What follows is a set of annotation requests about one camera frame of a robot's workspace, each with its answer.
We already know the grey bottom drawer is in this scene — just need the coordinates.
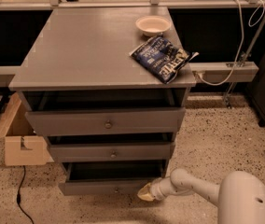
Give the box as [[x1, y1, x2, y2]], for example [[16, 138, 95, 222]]
[[59, 160, 167, 195]]

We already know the grey drawer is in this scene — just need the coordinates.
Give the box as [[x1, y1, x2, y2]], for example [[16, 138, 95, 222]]
[[49, 142, 175, 162], [59, 160, 167, 195], [25, 108, 186, 136]]

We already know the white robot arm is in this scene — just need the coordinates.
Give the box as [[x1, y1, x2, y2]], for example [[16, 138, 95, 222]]
[[138, 168, 265, 224]]

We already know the grey top drawer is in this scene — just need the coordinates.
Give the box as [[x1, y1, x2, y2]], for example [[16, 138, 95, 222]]
[[25, 108, 186, 136]]

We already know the grey middle drawer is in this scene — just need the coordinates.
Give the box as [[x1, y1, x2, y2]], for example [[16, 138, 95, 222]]
[[49, 142, 175, 162]]

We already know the grey wooden drawer cabinet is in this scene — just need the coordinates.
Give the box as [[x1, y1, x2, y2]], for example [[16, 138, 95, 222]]
[[8, 6, 198, 179]]

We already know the thin metal pole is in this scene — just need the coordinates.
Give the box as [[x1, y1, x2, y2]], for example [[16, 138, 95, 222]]
[[223, 0, 265, 108]]

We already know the cardboard box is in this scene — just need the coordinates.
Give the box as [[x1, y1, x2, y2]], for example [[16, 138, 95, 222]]
[[0, 93, 53, 166]]

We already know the blue chip bag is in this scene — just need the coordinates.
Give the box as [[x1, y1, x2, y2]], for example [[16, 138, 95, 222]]
[[130, 35, 199, 84]]

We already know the white paper bowl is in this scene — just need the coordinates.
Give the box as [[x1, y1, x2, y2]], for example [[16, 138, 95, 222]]
[[135, 16, 172, 36]]

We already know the black power cable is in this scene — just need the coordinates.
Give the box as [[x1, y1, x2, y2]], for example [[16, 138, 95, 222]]
[[16, 165, 35, 224]]

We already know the grey metal rail frame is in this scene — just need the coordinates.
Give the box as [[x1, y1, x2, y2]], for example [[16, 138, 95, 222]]
[[0, 0, 265, 86]]

